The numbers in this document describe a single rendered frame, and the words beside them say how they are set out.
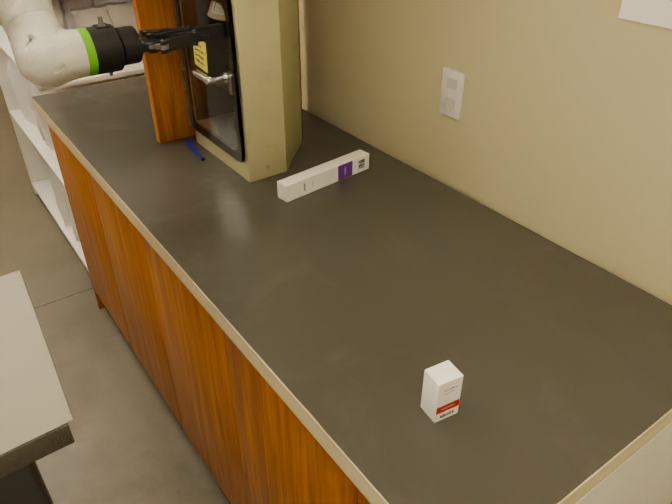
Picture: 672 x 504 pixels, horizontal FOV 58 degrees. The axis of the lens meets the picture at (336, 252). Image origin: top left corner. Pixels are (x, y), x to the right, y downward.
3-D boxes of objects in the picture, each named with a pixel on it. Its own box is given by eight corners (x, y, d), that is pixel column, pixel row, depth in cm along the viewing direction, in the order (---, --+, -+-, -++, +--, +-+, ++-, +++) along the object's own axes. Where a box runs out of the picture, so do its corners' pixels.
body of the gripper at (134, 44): (121, 32, 120) (166, 25, 125) (107, 24, 126) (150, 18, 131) (128, 70, 125) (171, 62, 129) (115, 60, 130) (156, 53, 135)
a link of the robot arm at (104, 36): (89, 72, 129) (103, 84, 123) (76, 14, 122) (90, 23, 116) (117, 67, 132) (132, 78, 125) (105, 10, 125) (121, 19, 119)
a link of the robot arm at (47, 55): (27, 103, 120) (25, 73, 110) (4, 48, 121) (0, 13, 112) (98, 89, 127) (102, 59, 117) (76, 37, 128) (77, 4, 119)
